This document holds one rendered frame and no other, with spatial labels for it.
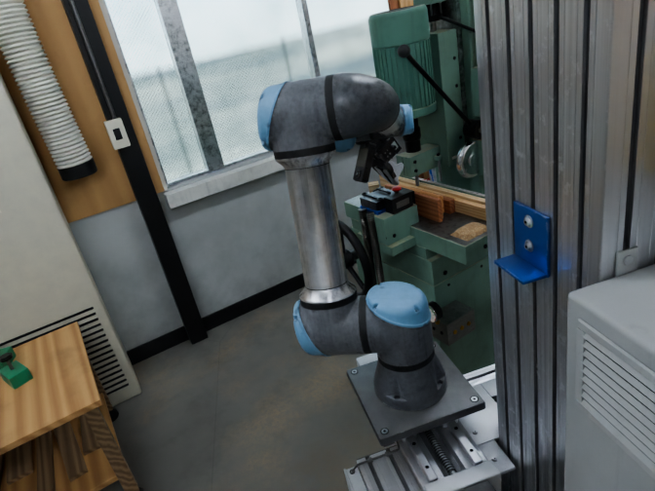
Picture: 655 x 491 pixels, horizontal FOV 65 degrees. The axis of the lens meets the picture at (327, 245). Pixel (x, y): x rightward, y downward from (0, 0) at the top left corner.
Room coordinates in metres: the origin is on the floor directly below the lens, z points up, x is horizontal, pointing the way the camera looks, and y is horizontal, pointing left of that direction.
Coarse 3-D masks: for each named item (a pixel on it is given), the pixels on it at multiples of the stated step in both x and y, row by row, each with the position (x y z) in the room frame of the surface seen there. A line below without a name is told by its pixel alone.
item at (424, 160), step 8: (424, 144) 1.69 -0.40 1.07; (432, 144) 1.67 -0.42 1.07; (416, 152) 1.62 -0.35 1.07; (424, 152) 1.61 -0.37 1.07; (432, 152) 1.62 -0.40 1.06; (440, 152) 1.64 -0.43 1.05; (400, 160) 1.62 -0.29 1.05; (408, 160) 1.58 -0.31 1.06; (416, 160) 1.59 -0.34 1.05; (424, 160) 1.61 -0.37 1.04; (432, 160) 1.62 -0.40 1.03; (408, 168) 1.59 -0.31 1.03; (416, 168) 1.59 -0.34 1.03; (424, 168) 1.60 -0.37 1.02; (432, 168) 1.62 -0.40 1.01; (408, 176) 1.59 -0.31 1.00
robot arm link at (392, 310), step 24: (384, 288) 0.86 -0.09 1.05; (408, 288) 0.85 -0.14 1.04; (360, 312) 0.82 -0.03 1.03; (384, 312) 0.79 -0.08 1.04; (408, 312) 0.78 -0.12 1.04; (360, 336) 0.80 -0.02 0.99; (384, 336) 0.79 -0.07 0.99; (408, 336) 0.78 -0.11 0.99; (432, 336) 0.81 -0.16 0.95; (384, 360) 0.80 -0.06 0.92; (408, 360) 0.78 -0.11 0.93
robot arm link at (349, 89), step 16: (336, 80) 0.90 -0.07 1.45; (352, 80) 0.90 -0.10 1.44; (368, 80) 0.91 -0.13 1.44; (336, 96) 0.88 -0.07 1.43; (352, 96) 0.88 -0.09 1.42; (368, 96) 0.88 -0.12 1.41; (384, 96) 0.91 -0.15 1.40; (336, 112) 0.87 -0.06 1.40; (352, 112) 0.87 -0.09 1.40; (368, 112) 0.88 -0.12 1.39; (384, 112) 0.90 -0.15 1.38; (400, 112) 1.10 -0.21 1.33; (352, 128) 0.88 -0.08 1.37; (368, 128) 0.89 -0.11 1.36; (384, 128) 0.94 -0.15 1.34; (400, 128) 1.19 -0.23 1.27
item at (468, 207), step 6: (414, 186) 1.65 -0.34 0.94; (438, 192) 1.56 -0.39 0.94; (456, 198) 1.48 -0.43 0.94; (456, 204) 1.46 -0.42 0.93; (462, 204) 1.44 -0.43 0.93; (468, 204) 1.42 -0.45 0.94; (474, 204) 1.41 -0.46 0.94; (480, 204) 1.40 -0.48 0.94; (456, 210) 1.46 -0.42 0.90; (462, 210) 1.44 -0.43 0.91; (468, 210) 1.42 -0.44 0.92; (474, 210) 1.40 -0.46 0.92; (480, 210) 1.38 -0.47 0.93; (474, 216) 1.40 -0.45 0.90; (480, 216) 1.38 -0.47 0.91
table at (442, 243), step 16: (368, 192) 1.80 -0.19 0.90; (352, 208) 1.71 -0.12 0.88; (416, 224) 1.43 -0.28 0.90; (432, 224) 1.41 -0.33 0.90; (448, 224) 1.39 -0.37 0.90; (464, 224) 1.36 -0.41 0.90; (400, 240) 1.41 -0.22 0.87; (416, 240) 1.41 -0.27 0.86; (432, 240) 1.35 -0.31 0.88; (448, 240) 1.29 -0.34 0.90; (480, 240) 1.25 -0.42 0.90; (448, 256) 1.29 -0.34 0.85; (464, 256) 1.23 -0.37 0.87; (480, 256) 1.25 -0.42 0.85
